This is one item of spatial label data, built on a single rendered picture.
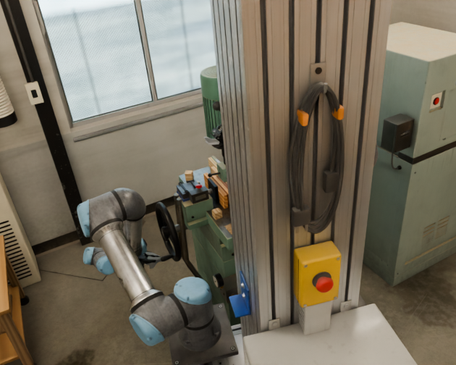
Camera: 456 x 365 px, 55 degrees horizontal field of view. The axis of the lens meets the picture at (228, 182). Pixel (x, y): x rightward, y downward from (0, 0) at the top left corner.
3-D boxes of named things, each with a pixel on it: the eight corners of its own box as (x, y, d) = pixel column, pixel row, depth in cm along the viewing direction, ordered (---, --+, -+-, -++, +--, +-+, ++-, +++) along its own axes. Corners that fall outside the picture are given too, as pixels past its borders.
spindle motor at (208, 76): (201, 136, 201) (192, 69, 184) (236, 127, 206) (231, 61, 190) (217, 152, 187) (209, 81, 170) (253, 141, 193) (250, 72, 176)
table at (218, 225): (162, 190, 231) (161, 180, 228) (215, 173, 241) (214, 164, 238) (208, 258, 184) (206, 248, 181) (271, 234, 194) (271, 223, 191)
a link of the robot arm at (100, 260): (121, 250, 183) (114, 243, 192) (96, 263, 178) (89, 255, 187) (128, 266, 185) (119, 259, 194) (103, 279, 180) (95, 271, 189)
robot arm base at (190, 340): (225, 345, 150) (223, 325, 145) (182, 355, 148) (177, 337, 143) (216, 311, 163) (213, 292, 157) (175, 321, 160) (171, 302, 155)
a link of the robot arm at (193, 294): (221, 315, 149) (217, 286, 141) (187, 336, 142) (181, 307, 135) (202, 295, 157) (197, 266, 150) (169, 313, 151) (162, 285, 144)
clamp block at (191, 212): (176, 207, 212) (174, 191, 207) (202, 198, 216) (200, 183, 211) (187, 224, 200) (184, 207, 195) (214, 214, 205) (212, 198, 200)
